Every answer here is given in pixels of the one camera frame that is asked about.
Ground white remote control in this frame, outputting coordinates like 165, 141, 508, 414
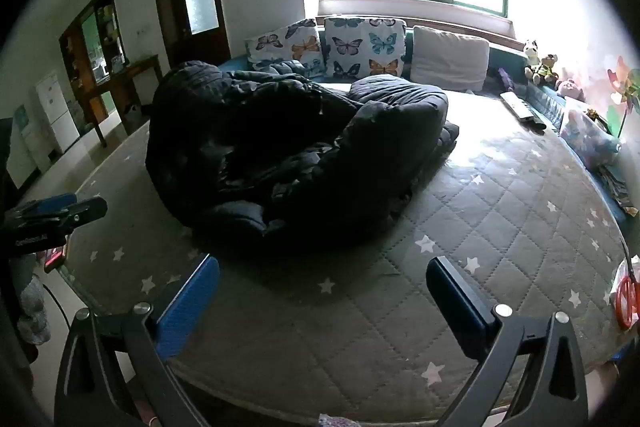
500, 91, 540, 122

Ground red scissors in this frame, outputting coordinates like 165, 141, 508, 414
614, 252, 640, 330

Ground butterfly print pillow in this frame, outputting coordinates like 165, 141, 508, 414
322, 17, 407, 80
245, 19, 326, 78

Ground wooden display cabinet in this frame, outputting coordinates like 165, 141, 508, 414
59, 0, 128, 118

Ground purple cloth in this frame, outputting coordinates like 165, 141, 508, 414
492, 67, 517, 90

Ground black puffer jacket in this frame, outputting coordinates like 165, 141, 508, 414
145, 61, 460, 248

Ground colourful pinwheel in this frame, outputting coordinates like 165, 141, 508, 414
606, 56, 640, 138

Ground brown bear plush toy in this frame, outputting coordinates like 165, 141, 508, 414
532, 54, 560, 88

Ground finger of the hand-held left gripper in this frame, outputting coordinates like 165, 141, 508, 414
50, 197, 108, 230
7, 193, 77, 219

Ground pink plush toy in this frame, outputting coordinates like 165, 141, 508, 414
555, 78, 586, 104

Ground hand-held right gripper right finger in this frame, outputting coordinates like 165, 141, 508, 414
426, 256, 590, 427

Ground plain white pillow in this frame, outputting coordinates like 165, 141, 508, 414
410, 26, 491, 92

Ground stack of magazines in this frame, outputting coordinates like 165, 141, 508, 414
597, 164, 635, 211

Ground wooden desk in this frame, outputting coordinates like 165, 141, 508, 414
82, 54, 163, 148

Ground clear plastic bag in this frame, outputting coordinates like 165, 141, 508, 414
559, 109, 623, 171

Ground black and white plush toy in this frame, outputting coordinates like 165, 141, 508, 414
522, 39, 545, 85

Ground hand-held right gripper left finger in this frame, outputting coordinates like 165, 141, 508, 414
54, 255, 221, 427

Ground grey star quilted mattress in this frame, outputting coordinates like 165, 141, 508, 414
55, 89, 633, 425

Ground white refrigerator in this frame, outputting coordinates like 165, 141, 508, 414
35, 72, 81, 155

